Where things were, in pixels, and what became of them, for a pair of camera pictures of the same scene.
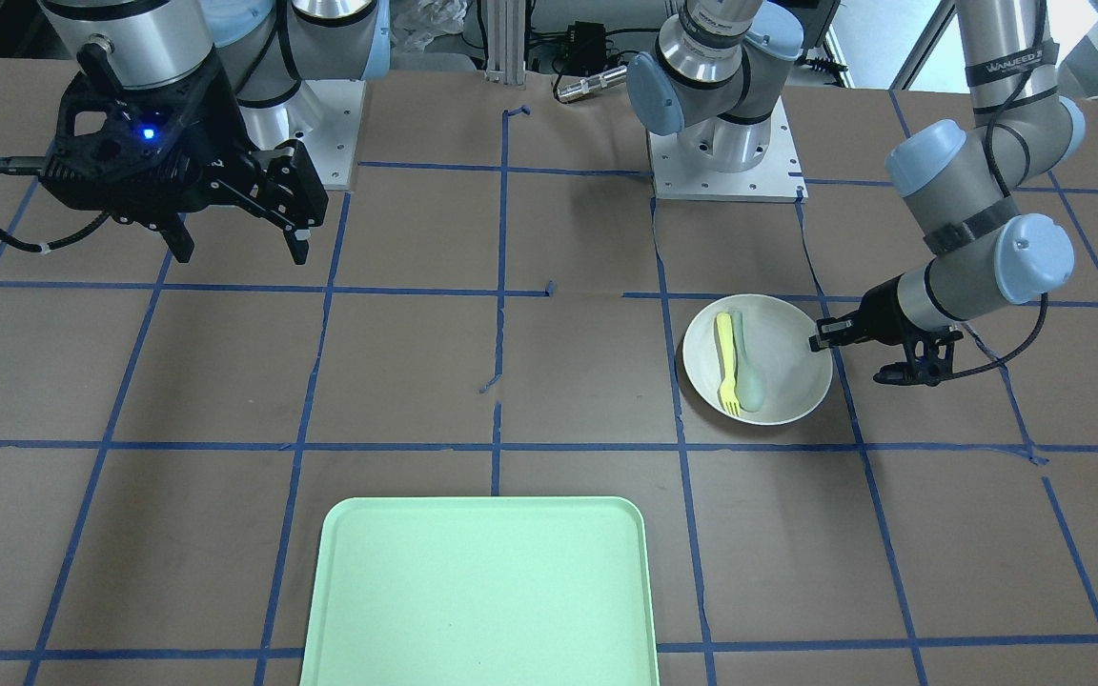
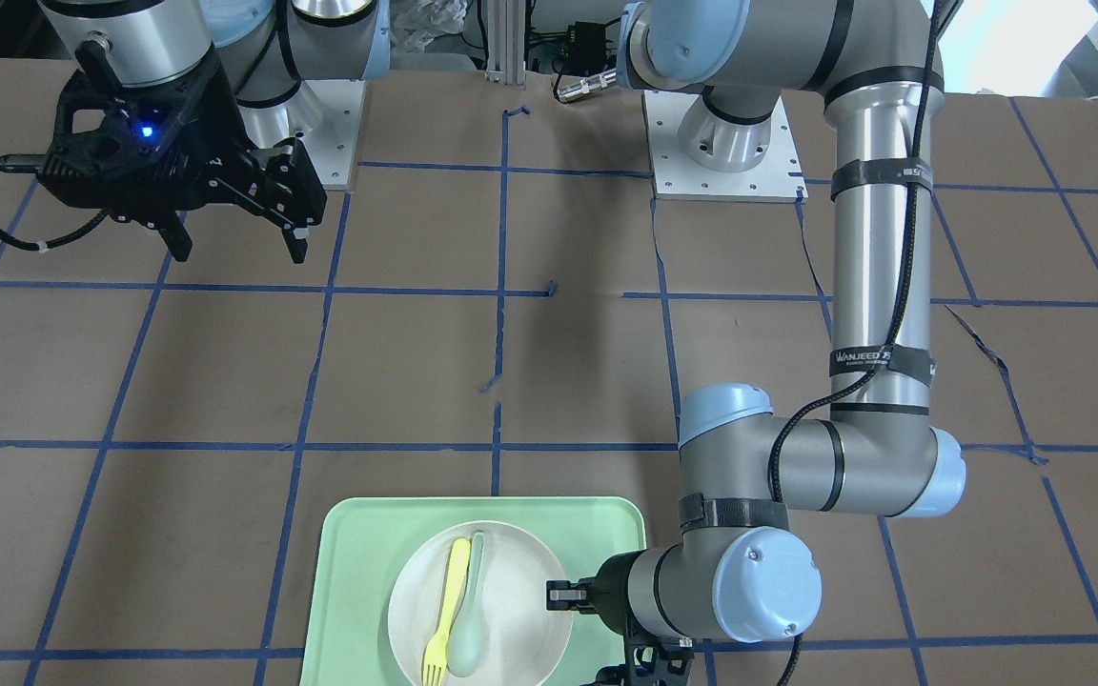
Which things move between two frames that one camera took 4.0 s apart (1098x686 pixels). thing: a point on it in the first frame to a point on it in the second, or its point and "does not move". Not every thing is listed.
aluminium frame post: (506, 41) does not move
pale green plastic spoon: (749, 379) to (468, 638)
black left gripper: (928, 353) to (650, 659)
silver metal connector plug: (591, 84) does not move
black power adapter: (586, 45) does not move
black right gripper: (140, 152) does not move
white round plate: (777, 338) to (525, 643)
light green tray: (482, 592) does not move
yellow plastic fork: (727, 385) to (435, 657)
